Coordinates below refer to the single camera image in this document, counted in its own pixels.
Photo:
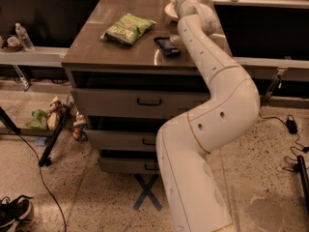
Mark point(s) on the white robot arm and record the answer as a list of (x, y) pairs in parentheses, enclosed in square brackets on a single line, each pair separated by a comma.
[(182, 143)]

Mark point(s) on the white paper bowl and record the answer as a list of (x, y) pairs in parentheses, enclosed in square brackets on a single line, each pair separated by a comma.
[(169, 10)]

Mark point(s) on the small water bottle on shelf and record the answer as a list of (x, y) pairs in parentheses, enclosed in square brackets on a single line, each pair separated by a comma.
[(24, 37)]

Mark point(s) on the dark blue snack packet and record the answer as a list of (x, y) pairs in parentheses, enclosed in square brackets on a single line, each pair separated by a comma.
[(165, 45)]

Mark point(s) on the green chip bag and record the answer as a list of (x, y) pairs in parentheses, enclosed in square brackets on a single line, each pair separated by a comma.
[(128, 29)]

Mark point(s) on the grey three-drawer cabinet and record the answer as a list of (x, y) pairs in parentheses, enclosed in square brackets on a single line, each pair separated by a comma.
[(96, 63)]

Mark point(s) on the top grey drawer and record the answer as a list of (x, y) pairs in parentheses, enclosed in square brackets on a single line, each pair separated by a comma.
[(135, 103)]

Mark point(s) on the grey drawer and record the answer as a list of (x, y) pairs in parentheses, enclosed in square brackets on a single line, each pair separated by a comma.
[(132, 166), (121, 140), (135, 103)]

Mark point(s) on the middle grey drawer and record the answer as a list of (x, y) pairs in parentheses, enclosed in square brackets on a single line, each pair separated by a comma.
[(121, 140)]

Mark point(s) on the brown stuffed toy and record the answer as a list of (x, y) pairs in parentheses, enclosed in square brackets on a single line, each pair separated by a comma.
[(55, 111)]

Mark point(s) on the small figurine toy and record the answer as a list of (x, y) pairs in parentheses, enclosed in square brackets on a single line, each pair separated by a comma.
[(79, 128)]

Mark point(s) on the black power adapter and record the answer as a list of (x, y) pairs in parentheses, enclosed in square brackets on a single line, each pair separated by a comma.
[(291, 124)]

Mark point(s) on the round object on shelf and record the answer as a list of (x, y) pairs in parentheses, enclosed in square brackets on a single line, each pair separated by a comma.
[(13, 41)]

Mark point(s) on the bottom grey drawer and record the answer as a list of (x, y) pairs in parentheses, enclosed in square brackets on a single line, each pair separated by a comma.
[(132, 166)]

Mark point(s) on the green crumpled bag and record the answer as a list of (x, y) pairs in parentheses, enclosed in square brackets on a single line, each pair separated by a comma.
[(39, 120)]

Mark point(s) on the blue tape cross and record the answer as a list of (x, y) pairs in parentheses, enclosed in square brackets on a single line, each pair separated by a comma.
[(146, 192)]

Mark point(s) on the black stand right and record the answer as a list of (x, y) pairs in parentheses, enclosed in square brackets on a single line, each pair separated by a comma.
[(302, 170)]

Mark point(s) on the black tripod leg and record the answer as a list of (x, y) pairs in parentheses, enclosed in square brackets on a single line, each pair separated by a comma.
[(45, 158)]

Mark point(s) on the black sneaker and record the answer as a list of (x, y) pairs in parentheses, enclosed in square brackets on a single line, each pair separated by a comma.
[(13, 212)]

